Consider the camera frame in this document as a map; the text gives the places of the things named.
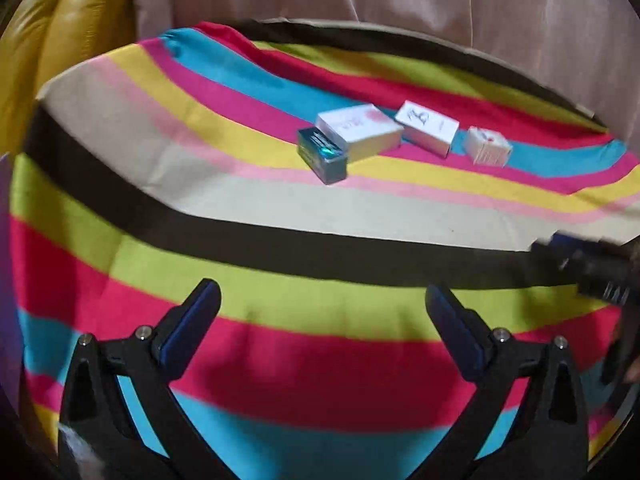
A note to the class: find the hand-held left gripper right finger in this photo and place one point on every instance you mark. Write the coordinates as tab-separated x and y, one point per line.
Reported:
457	330

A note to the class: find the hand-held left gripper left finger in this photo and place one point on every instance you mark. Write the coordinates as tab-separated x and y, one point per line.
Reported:
192	325

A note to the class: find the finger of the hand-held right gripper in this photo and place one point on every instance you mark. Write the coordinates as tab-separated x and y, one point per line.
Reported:
555	250

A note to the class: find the white box with picture label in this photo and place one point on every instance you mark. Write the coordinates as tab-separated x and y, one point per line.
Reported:
487	146

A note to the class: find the striped colourful blanket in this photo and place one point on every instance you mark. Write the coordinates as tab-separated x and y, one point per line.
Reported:
250	200

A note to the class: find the white box with curly logo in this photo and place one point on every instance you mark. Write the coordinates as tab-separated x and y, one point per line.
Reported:
427	127

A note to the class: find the small teal holographic box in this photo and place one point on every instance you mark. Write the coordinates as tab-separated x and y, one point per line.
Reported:
322	156

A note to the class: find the white pink-printed box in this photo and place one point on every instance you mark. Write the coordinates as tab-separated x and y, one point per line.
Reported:
365	132

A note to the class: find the beige cloth cover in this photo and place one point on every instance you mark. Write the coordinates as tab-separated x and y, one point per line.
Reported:
400	10

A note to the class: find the yellow leather sofa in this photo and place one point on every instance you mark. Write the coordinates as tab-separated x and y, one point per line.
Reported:
50	35

